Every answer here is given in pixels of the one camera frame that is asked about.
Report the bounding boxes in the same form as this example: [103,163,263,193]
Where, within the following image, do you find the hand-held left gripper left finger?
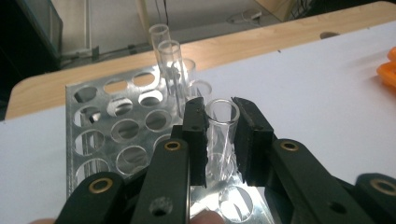
[171,96,209,189]

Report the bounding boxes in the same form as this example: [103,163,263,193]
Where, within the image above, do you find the black hanging cable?
[153,0,171,26]

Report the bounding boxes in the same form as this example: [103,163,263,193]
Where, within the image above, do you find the orange plastic test tube rack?
[375,46,396,89]

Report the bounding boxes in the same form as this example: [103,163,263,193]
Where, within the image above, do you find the white table board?
[0,20,396,224]

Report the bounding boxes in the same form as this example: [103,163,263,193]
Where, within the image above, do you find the clear glass test tube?
[190,79,214,105]
[148,23,172,63]
[157,39,190,118]
[204,98,241,188]
[181,58,198,91]

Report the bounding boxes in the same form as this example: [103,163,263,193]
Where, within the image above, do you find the light wooden table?
[4,0,396,120]

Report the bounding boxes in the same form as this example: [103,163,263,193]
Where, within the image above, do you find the white floor cable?
[226,8,263,26]

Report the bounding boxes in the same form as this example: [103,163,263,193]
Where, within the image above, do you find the dark grey cabinet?
[0,0,64,74]

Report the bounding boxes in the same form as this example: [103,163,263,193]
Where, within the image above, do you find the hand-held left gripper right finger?
[232,96,276,189]

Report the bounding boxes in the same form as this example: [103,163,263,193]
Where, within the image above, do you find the clear tube rack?
[64,63,276,224]

